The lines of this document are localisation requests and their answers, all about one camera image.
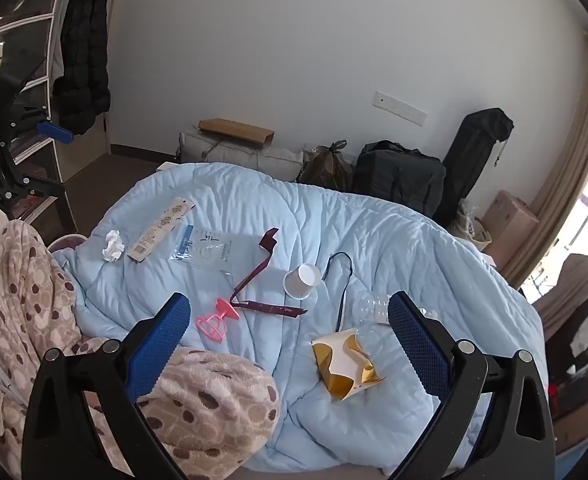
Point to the long flat cardboard box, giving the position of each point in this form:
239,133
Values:
236,131

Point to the tall black carry bag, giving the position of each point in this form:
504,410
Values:
476,160

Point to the brown garment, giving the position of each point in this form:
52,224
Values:
569,290

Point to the white wall socket panel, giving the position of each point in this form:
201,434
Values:
400,107

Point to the grey bedding bag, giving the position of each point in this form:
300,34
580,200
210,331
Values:
239,154

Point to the clear plastic bag blue label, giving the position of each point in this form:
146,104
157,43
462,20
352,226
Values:
205,251

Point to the white and gold paper box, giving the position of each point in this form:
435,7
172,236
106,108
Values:
346,364

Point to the brown cardboard box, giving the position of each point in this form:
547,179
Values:
511,222

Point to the brown plastic bag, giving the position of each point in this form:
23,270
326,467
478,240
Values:
326,166

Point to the white shelf cabinet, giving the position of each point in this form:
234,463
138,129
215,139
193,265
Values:
29,25

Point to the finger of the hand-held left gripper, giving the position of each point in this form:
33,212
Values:
16,186
55,133

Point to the white bag with clutter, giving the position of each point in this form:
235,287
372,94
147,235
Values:
466,225

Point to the crumpled white tissue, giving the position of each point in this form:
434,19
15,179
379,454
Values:
113,246

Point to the light blue quilt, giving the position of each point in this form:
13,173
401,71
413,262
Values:
399,240

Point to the black duffel bag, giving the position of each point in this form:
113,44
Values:
399,177

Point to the long beige paper wrapper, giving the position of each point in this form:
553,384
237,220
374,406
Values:
160,230

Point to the crushed clear plastic bottle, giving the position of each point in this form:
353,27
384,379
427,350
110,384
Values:
374,307

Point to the dark red ribbon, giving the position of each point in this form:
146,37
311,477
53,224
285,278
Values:
263,282

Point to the beige curtain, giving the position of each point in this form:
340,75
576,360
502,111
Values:
571,160

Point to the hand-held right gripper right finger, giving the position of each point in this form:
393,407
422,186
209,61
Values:
418,345

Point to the black down jacket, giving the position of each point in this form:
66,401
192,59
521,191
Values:
81,60

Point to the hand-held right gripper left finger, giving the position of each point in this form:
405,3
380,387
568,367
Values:
160,345

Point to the white paper cup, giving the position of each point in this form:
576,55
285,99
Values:
301,280

